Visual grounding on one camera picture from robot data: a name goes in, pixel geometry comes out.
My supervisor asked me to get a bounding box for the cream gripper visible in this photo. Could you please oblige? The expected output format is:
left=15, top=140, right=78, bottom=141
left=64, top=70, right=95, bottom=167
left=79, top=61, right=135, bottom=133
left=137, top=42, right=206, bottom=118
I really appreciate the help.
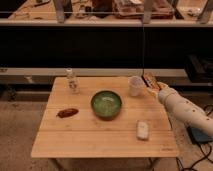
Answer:
left=147, top=82, right=168, bottom=98

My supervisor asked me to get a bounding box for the orange black eraser box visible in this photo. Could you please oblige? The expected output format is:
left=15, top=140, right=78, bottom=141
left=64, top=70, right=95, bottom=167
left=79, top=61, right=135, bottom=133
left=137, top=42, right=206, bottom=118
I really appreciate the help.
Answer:
left=143, top=73, right=160, bottom=90

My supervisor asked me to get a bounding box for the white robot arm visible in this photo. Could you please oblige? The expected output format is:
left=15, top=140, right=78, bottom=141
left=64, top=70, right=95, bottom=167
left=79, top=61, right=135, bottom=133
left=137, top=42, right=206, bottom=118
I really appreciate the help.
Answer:
left=147, top=82, right=213, bottom=138

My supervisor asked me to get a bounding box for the white ceramic cup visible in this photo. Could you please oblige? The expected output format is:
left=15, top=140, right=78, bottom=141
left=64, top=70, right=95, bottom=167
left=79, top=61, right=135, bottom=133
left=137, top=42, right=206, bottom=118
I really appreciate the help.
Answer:
left=128, top=76, right=144, bottom=97

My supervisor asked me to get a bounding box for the green ceramic bowl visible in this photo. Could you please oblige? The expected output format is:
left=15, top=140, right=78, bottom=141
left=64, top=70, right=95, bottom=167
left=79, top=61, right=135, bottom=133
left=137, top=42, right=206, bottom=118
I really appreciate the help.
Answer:
left=91, top=90, right=122, bottom=119

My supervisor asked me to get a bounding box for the white wrapped packet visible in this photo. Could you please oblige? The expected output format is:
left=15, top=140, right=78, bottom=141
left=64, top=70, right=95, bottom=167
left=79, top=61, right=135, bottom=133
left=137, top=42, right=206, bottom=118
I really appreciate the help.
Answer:
left=136, top=121, right=149, bottom=140

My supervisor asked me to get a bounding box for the dark blue box on floor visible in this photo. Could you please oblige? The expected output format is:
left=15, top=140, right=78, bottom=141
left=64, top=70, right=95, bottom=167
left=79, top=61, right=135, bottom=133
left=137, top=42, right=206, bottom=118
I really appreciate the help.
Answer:
left=187, top=127, right=213, bottom=144

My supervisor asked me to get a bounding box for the wooden folding table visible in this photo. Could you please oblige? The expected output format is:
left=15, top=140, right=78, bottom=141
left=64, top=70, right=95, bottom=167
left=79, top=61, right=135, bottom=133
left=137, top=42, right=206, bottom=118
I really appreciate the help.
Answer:
left=31, top=77, right=179, bottom=158

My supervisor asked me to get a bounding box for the cluttered tray on shelf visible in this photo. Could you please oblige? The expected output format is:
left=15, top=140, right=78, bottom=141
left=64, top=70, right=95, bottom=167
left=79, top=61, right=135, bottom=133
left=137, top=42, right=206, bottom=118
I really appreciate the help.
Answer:
left=113, top=0, right=174, bottom=19

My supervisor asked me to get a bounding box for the small clear plastic bottle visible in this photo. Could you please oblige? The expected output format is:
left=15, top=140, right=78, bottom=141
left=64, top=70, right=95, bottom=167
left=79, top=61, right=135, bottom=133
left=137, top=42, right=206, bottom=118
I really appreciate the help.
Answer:
left=66, top=68, right=79, bottom=94

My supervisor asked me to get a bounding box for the brown red sausage toy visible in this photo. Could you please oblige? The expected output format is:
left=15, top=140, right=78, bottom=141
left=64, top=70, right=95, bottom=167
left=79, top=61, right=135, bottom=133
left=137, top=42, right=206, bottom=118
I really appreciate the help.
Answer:
left=57, top=108, right=79, bottom=118

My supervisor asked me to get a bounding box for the long shelf bench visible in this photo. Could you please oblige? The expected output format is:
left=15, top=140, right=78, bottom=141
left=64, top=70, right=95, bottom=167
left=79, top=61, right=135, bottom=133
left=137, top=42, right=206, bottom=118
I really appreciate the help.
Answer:
left=0, top=0, right=213, bottom=75

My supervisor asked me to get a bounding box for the black floor cable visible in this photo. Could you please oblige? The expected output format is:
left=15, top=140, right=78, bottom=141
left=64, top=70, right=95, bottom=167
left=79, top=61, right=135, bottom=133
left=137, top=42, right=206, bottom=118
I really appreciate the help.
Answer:
left=175, top=142, right=213, bottom=171

